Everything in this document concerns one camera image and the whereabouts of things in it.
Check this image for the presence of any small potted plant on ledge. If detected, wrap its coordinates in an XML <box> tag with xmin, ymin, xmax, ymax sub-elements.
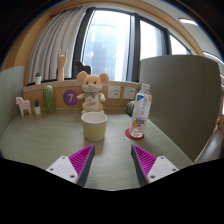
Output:
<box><xmin>35</xmin><ymin>72</ymin><xmax>41</xmax><ymax>85</ymax></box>

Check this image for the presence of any green desk partition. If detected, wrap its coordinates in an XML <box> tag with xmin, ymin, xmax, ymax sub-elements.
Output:
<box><xmin>139</xmin><ymin>55</ymin><xmax>221</xmax><ymax>160</ymax></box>
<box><xmin>0</xmin><ymin>66</ymin><xmax>24</xmax><ymax>139</ymax></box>

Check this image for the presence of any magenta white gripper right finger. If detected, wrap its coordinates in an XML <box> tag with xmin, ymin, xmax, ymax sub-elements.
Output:
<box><xmin>131</xmin><ymin>145</ymin><xmax>178</xmax><ymax>187</ymax></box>

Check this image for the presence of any round green cactus ornament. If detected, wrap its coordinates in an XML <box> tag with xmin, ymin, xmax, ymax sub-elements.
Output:
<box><xmin>126</xmin><ymin>101</ymin><xmax>135</xmax><ymax>116</ymax></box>

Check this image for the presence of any grey curtain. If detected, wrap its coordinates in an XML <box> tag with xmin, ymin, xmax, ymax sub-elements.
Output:
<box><xmin>27</xmin><ymin>6</ymin><xmax>87</xmax><ymax>84</ymax></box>

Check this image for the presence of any right white wall socket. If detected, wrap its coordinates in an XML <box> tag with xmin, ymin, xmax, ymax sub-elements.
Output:
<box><xmin>123</xmin><ymin>87</ymin><xmax>136</xmax><ymax>100</ymax></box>

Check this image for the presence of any right green desk partition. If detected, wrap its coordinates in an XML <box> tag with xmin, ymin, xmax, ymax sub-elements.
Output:
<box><xmin>139</xmin><ymin>55</ymin><xmax>221</xmax><ymax>160</ymax></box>

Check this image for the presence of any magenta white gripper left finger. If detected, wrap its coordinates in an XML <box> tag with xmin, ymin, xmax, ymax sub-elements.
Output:
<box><xmin>47</xmin><ymin>145</ymin><xmax>95</xmax><ymax>187</ymax></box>

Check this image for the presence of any pink toy horse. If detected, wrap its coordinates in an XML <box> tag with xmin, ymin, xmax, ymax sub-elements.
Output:
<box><xmin>16</xmin><ymin>97</ymin><xmax>31</xmax><ymax>116</ymax></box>

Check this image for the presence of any black animal figurine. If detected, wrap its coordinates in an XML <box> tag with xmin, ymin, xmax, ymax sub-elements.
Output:
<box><xmin>73</xmin><ymin>61</ymin><xmax>92</xmax><ymax>76</ymax></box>

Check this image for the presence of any small potted plant on desk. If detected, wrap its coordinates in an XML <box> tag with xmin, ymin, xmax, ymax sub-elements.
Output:
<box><xmin>34</xmin><ymin>99</ymin><xmax>41</xmax><ymax>115</ymax></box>

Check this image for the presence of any cream paper cup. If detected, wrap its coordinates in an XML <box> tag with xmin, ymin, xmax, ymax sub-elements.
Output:
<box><xmin>81</xmin><ymin>112</ymin><xmax>107</xmax><ymax>142</ymax></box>

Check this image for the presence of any red round coaster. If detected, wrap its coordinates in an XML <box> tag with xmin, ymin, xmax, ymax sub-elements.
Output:
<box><xmin>125</xmin><ymin>128</ymin><xmax>144</xmax><ymax>140</ymax></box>

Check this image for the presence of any wooden back ledge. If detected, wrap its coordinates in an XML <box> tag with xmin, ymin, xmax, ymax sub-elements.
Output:
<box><xmin>23</xmin><ymin>80</ymin><xmax>138</xmax><ymax>113</ymax></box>

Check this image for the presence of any left white wall socket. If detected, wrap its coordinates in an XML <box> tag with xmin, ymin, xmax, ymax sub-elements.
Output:
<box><xmin>108</xmin><ymin>86</ymin><xmax>121</xmax><ymax>99</ymax></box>

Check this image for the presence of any tall green cactus ornament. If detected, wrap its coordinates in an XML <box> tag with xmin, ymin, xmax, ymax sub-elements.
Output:
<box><xmin>42</xmin><ymin>85</ymin><xmax>55</xmax><ymax>113</ymax></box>

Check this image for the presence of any clear plastic water bottle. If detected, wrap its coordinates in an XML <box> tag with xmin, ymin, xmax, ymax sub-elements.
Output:
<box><xmin>129</xmin><ymin>83</ymin><xmax>152</xmax><ymax>138</ymax></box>

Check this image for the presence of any white wall socket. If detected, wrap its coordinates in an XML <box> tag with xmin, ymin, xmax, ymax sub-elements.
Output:
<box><xmin>108</xmin><ymin>86</ymin><xmax>121</xmax><ymax>99</ymax></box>
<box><xmin>123</xmin><ymin>87</ymin><xmax>136</xmax><ymax>100</ymax></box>

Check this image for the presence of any plush mouse toy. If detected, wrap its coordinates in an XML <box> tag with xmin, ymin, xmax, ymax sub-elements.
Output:
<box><xmin>76</xmin><ymin>71</ymin><xmax>109</xmax><ymax>114</ymax></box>

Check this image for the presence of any wooden hand model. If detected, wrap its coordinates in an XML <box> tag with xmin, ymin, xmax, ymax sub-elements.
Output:
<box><xmin>57</xmin><ymin>51</ymin><xmax>67</xmax><ymax>81</ymax></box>

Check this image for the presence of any purple number seven sign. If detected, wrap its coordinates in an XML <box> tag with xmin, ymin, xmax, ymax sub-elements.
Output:
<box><xmin>63</xmin><ymin>89</ymin><xmax>78</xmax><ymax>106</ymax></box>

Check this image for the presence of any left green desk partition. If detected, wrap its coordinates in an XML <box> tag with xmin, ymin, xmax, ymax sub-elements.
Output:
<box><xmin>0</xmin><ymin>66</ymin><xmax>24</xmax><ymax>139</ymax></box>

